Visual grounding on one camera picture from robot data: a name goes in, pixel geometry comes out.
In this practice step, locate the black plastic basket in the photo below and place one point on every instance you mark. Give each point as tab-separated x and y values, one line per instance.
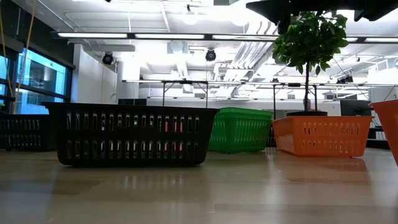
25	119
130	109

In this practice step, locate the black workstation light frame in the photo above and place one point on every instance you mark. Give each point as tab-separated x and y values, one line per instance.
293	84
183	82

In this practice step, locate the green leafy small tree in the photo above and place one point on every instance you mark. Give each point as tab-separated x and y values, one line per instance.
311	40

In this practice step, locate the black plant pot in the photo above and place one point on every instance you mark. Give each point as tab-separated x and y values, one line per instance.
306	113

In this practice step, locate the orange plastic basket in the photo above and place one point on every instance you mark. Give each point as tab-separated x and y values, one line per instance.
388	124
320	149

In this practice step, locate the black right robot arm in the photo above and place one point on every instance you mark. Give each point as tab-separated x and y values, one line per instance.
379	7

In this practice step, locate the black ceiling spotlight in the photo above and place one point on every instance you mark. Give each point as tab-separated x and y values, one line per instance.
108	58
210	55

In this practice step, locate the long overhead light bar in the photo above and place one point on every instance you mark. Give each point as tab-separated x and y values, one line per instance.
93	35

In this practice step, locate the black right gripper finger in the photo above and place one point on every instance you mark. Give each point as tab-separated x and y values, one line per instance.
264	9

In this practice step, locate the green plastic basket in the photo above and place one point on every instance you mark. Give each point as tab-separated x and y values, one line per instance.
245	111
239	137

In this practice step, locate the black computer monitor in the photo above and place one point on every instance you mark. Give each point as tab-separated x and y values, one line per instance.
354	107
132	101

